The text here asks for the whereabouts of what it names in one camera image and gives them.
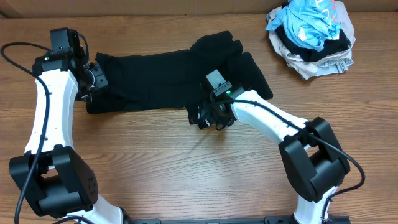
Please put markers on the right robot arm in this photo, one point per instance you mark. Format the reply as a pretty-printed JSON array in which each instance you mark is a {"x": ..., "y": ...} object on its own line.
[{"x": 312, "y": 157}]

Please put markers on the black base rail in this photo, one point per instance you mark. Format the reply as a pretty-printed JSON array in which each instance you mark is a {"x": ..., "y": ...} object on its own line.
[{"x": 211, "y": 221}]

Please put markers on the black t-shirt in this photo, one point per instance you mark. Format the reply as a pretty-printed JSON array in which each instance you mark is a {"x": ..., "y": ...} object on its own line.
[{"x": 176, "y": 79}]

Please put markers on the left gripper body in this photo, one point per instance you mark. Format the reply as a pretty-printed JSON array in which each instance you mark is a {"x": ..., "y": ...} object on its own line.
[{"x": 99, "y": 78}]

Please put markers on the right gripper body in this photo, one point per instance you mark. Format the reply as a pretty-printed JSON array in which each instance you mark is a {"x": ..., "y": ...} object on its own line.
[{"x": 212, "y": 112}]

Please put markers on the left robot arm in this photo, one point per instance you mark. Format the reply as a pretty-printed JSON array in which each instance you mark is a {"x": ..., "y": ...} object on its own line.
[{"x": 52, "y": 178}]

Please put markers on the light blue garment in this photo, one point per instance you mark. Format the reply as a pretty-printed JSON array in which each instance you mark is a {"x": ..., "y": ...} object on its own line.
[{"x": 308, "y": 23}]

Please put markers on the grey patterned garment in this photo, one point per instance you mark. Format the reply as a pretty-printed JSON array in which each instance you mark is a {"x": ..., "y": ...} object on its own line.
[{"x": 334, "y": 66}]

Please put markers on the beige garment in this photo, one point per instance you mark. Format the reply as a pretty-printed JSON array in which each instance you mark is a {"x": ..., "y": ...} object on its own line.
[{"x": 305, "y": 61}]

